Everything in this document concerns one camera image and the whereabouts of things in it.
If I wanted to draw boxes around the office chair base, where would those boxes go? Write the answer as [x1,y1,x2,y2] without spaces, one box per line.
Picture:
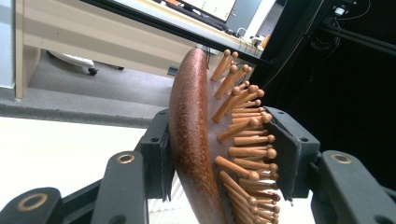
[47,50,99,77]

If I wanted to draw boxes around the brown wooden hairbrush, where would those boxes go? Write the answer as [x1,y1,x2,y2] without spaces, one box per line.
[167,47,282,224]

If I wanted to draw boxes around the light wooden desk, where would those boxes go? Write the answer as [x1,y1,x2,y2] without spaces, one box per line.
[14,0,265,100]

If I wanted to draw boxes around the white cabinet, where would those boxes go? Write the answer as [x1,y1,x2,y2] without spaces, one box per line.
[0,0,17,90]

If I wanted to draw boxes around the black side frame bar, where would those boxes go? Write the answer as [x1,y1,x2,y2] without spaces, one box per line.
[318,21,396,58]

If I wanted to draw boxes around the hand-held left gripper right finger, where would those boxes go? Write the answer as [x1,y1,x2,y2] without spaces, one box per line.
[263,105,321,203]

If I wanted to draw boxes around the computer monitor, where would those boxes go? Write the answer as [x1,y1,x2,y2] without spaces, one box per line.
[178,0,239,23]

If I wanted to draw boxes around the black horizontal frame bar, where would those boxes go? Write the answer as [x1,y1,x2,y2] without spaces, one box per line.
[79,0,276,68]

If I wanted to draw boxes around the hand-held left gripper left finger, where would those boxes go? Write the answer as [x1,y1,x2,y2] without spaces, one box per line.
[135,107,176,203]

